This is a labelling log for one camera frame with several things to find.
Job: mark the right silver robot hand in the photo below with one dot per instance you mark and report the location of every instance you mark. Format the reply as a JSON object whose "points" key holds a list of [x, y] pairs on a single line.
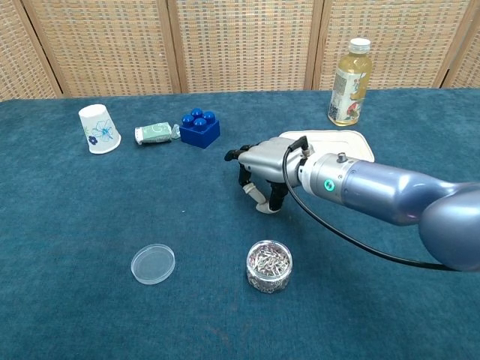
{"points": [[264, 159]]}

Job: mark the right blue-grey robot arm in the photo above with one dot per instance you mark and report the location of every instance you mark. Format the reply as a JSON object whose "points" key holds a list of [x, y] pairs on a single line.
{"points": [[386, 191]]}

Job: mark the clear jar of paperclips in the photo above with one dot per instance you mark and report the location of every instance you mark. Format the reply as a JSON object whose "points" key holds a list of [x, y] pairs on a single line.
{"points": [[269, 268]]}

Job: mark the blue toy building block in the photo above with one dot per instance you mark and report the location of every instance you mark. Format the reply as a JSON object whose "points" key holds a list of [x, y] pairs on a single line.
{"points": [[198, 133]]}

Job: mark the cream rectangular tray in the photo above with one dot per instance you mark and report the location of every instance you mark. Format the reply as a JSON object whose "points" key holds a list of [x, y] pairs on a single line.
{"points": [[337, 140]]}

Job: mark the yellow tea bottle white cap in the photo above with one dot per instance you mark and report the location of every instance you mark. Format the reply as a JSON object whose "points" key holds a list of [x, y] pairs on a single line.
{"points": [[350, 90]]}

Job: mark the green wrapped candy packet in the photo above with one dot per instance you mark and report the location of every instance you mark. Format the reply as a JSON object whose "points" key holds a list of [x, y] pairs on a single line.
{"points": [[152, 133]]}

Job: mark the woven folding screen panel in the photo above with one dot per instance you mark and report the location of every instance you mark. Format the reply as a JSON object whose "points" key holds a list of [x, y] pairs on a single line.
{"points": [[405, 37], [18, 56], [468, 60], [112, 45], [243, 45]]}

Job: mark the clear round plastic lid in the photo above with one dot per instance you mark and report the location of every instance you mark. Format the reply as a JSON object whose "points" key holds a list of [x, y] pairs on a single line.
{"points": [[153, 264]]}

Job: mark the blue table cloth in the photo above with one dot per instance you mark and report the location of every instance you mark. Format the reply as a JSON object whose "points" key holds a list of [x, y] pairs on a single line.
{"points": [[112, 210]]}

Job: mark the white paper cup blue flower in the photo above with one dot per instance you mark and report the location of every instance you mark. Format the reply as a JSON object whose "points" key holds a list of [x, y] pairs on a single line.
{"points": [[99, 129]]}

